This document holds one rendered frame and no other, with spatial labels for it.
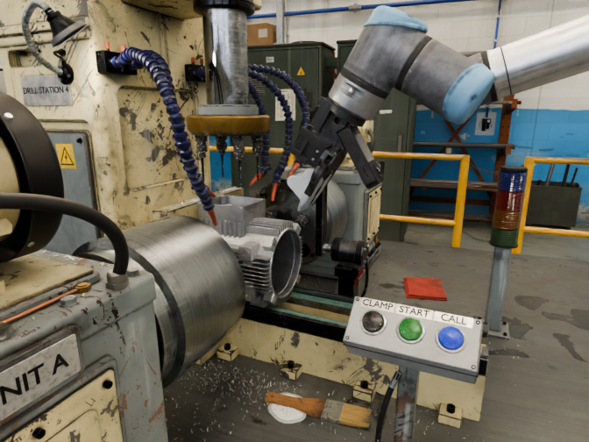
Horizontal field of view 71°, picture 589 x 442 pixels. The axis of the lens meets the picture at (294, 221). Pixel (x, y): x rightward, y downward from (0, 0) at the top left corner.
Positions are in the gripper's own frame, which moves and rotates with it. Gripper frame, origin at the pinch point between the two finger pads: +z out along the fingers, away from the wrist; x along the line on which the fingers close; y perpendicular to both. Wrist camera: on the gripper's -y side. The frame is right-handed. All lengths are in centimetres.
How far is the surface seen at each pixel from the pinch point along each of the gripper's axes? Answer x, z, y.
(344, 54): -311, -11, 117
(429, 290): -52, 21, -35
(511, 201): -33.0, -17.0, -33.3
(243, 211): -1.1, 9.7, 11.7
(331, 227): -28.3, 12.5, -2.0
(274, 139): -306, 91, 138
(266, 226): -3.2, 10.4, 6.3
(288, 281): -10.0, 22.5, -3.1
